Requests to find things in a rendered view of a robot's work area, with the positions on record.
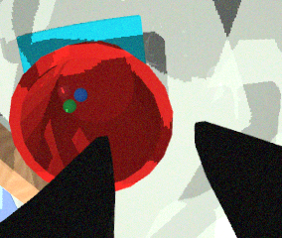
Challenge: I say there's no green marble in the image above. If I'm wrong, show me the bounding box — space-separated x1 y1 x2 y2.
63 99 76 112

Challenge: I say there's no blue ball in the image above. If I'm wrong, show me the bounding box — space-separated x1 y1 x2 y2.
73 88 88 102

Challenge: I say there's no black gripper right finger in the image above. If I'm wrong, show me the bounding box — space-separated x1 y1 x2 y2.
194 120 282 238

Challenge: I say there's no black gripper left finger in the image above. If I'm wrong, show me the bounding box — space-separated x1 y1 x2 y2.
0 136 116 238

